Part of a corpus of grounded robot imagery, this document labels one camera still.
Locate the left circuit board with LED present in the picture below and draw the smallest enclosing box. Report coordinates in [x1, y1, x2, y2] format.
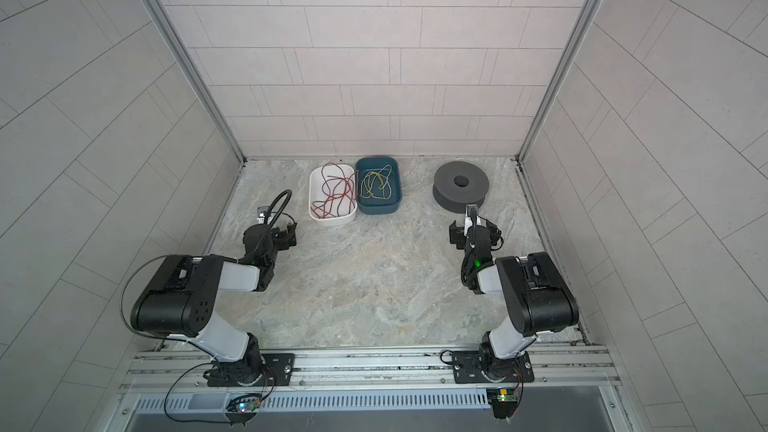
[226, 393, 262, 414]

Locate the black loose cable left base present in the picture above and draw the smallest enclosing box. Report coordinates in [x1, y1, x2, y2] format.
[118, 254, 265, 425]

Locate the white oval tray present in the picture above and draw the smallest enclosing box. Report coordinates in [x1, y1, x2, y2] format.
[308, 162, 358, 227]

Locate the right circuit board with LED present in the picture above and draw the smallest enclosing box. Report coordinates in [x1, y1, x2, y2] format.
[486, 388, 521, 420]

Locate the circuit board with led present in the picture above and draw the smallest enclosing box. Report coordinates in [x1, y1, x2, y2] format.
[226, 393, 262, 414]
[486, 388, 521, 420]

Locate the dark grey cable spool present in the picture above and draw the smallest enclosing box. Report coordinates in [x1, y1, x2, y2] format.
[433, 161, 490, 214]

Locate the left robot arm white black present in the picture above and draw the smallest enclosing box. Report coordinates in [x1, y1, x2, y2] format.
[128, 189, 297, 387]

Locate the red cable bundle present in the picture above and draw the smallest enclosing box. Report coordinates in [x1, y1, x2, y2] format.
[311, 162, 358, 220]

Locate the aluminium mounting rail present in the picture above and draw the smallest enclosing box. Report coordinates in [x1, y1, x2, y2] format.
[118, 344, 621, 393]

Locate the yellow cable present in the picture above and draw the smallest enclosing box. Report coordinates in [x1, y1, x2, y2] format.
[359, 164, 394, 202]

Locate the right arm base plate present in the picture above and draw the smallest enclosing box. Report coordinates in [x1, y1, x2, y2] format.
[451, 351, 535, 384]

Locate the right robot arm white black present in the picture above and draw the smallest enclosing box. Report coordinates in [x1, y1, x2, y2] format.
[441, 204, 579, 384]

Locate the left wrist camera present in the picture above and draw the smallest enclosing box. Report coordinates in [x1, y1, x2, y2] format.
[257, 206, 270, 224]

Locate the teal oval tray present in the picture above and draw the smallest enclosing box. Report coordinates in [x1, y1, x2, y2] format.
[355, 156, 402, 215]

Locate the perforated cable duct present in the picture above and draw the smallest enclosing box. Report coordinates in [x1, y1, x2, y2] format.
[134, 389, 490, 417]

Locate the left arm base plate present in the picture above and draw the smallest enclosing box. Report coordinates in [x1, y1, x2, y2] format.
[203, 353, 295, 387]

